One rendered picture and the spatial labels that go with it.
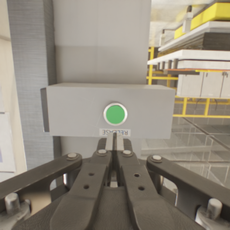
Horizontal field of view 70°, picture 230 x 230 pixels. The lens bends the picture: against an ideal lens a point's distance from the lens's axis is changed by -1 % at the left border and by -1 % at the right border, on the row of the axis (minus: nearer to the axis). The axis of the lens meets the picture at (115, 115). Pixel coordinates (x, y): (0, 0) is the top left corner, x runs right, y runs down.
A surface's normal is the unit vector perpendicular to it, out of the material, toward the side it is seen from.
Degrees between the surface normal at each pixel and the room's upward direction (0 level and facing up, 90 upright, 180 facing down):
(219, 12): 90
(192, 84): 90
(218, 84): 90
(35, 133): 90
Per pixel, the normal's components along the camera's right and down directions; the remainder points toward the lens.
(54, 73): 1.00, 0.03
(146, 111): -0.01, 0.25
